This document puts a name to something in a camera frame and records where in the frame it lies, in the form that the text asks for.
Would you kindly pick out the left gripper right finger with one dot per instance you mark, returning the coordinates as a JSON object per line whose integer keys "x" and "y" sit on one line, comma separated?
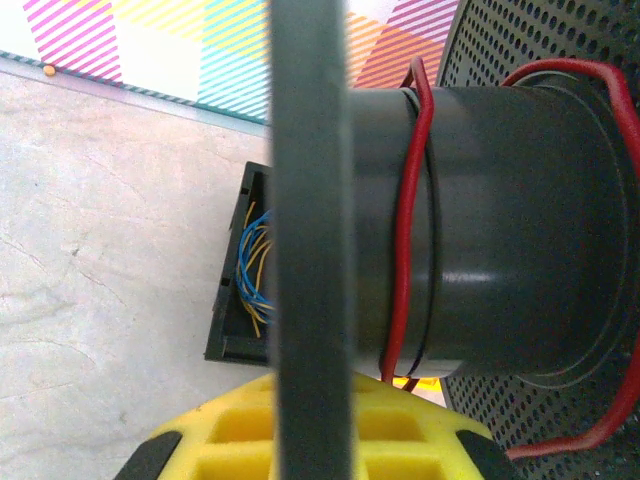
{"x": 400, "y": 450}

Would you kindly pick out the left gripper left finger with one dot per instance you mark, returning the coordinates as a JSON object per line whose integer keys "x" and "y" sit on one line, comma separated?
{"x": 235, "y": 450}

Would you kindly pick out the yellow plastic bin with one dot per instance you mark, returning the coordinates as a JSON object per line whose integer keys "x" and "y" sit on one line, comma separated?
{"x": 425, "y": 385}

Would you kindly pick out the black plastic bin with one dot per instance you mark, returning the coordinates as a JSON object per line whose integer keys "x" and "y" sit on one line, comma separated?
{"x": 240, "y": 350}

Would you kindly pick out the small orange peg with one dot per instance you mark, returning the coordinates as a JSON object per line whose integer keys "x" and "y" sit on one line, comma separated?
{"x": 49, "y": 70}

